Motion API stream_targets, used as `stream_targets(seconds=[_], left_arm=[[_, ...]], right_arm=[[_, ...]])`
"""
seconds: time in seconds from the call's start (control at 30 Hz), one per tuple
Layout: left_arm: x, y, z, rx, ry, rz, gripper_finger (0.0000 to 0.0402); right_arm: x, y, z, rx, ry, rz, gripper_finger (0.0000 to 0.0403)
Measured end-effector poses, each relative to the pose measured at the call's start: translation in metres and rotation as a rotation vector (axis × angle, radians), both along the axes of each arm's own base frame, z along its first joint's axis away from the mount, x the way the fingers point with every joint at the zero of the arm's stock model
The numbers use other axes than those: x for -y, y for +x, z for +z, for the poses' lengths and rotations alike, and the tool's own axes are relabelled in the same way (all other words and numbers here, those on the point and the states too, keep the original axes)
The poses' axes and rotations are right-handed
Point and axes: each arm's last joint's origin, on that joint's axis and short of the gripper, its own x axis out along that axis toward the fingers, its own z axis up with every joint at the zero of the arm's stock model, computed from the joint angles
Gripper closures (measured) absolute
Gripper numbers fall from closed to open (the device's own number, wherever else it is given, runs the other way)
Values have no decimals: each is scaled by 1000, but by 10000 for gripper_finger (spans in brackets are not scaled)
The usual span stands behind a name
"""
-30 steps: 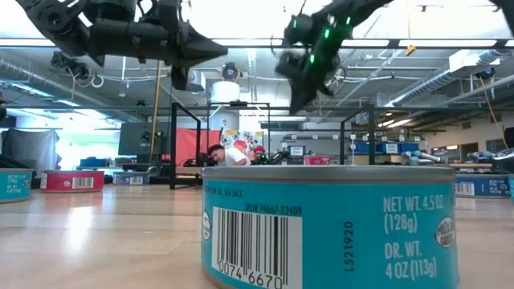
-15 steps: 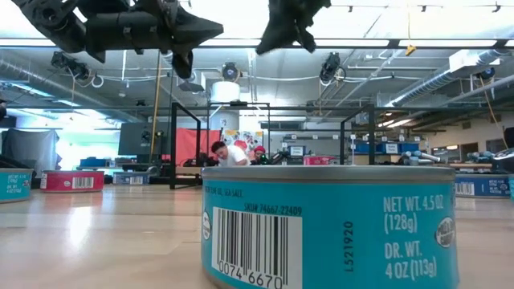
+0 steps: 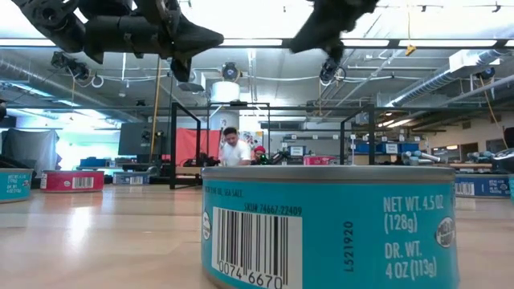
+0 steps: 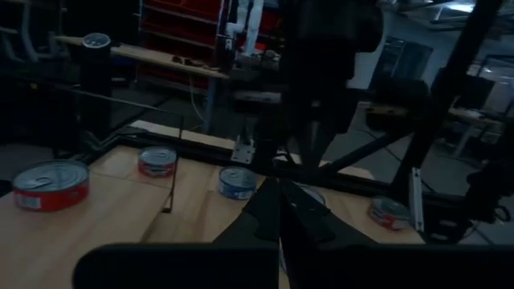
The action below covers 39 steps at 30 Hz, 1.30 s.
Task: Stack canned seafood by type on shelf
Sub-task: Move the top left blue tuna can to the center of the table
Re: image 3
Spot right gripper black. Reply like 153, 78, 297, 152
289, 0, 381, 65

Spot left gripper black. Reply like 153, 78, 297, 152
130, 0, 225, 83

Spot red label seafood can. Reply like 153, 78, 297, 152
303, 155, 338, 166
39, 169, 106, 194

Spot blue label seafood can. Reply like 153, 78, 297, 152
112, 171, 153, 186
454, 173, 512, 199

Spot wooden shelf board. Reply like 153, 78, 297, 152
174, 165, 203, 177

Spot white cylinder lamp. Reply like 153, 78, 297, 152
210, 80, 242, 104

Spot red fabric panel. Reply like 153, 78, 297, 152
175, 128, 222, 167

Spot dark monitor screen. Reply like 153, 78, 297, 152
117, 121, 166, 157

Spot person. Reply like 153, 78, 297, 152
251, 144, 268, 166
218, 126, 252, 168

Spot blue storage bins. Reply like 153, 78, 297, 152
354, 141, 421, 156

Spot white ceiling unit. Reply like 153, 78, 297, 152
448, 49, 501, 74

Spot blue box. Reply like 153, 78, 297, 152
79, 157, 109, 169

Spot grey cloth cover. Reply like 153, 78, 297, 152
1, 128, 62, 174

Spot black chair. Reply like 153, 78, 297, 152
493, 127, 514, 175

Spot yellow hanging strap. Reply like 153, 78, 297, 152
149, 55, 162, 162

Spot silver ventilation duct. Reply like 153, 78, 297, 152
384, 49, 512, 108

